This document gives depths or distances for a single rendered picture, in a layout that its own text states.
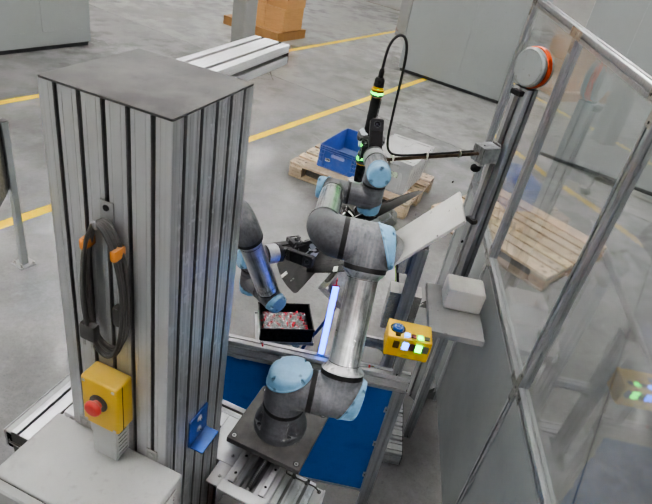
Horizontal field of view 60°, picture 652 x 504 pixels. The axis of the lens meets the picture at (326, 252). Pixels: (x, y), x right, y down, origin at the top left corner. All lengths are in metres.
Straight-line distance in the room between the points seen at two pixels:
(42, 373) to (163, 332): 2.27
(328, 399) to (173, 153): 0.86
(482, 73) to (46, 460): 8.49
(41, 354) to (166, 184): 2.59
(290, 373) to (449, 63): 8.19
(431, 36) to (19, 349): 7.63
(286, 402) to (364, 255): 0.44
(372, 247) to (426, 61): 8.20
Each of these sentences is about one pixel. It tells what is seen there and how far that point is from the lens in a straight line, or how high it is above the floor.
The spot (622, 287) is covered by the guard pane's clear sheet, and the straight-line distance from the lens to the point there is 1.65.
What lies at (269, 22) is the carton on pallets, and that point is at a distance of 10.29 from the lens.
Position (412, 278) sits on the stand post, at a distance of 2.47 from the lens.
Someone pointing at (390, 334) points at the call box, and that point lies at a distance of 2.02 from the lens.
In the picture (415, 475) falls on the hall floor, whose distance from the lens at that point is 3.03.
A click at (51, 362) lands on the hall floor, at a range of 3.38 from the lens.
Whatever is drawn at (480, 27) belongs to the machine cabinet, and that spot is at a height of 0.97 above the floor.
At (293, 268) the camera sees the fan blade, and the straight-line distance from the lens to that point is 2.39.
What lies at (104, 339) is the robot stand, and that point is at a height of 1.53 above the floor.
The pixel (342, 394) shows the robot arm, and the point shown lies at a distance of 1.52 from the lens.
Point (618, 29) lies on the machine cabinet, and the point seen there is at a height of 1.57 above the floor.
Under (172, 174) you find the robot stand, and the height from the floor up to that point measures 1.94.
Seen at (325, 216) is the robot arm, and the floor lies 1.62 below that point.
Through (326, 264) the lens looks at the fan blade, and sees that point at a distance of 2.09.
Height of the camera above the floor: 2.35
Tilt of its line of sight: 33 degrees down
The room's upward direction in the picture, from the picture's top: 12 degrees clockwise
